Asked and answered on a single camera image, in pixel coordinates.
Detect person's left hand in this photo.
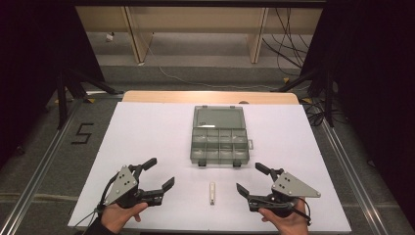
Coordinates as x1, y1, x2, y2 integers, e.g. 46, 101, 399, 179
99, 201, 150, 235

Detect person's right hand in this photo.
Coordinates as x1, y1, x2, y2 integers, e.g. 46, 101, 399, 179
257, 198, 310, 235

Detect white table sheet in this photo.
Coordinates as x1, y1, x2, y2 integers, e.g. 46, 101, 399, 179
67, 101, 352, 234

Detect clear plastic compartment box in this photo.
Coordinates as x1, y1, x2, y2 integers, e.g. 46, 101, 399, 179
190, 104, 254, 169

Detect left hand-held gripper cable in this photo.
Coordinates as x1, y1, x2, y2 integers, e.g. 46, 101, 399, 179
73, 171, 120, 229

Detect black hanging cables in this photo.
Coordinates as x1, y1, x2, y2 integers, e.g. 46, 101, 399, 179
261, 7, 311, 78

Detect beige wooden desk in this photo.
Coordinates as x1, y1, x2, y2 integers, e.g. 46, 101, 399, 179
74, 5, 325, 65

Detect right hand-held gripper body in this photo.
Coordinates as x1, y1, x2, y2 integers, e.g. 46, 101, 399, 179
265, 169, 322, 218

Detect small white stick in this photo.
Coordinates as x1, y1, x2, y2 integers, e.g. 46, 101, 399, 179
208, 181, 216, 207

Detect hand-held gripper cable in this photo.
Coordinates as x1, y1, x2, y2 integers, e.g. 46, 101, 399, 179
251, 195, 313, 227
73, 171, 120, 229

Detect black floor cables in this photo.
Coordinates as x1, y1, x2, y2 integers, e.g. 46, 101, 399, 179
301, 97, 346, 127

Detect aluminium floor rail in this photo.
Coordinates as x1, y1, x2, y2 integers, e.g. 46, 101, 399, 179
0, 96, 86, 235
320, 117, 391, 235

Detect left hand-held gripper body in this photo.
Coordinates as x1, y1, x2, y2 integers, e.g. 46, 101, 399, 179
103, 164, 146, 210

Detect black tripod stand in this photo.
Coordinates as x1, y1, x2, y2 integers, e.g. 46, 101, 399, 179
277, 63, 338, 128
54, 67, 125, 131

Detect right hand-held gripper cable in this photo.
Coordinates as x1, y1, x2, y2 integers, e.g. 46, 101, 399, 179
251, 195, 313, 227

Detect wooden table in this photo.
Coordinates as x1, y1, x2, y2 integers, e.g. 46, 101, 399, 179
121, 90, 300, 106

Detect black curtain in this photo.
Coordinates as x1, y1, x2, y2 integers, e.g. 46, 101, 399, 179
299, 0, 415, 229
0, 0, 106, 167

